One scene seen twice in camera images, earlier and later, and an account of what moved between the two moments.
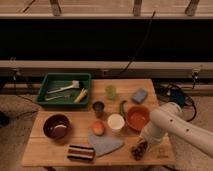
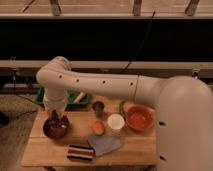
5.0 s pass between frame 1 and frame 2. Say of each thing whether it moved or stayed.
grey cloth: stayed
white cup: stayed
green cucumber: stayed
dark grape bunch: moved
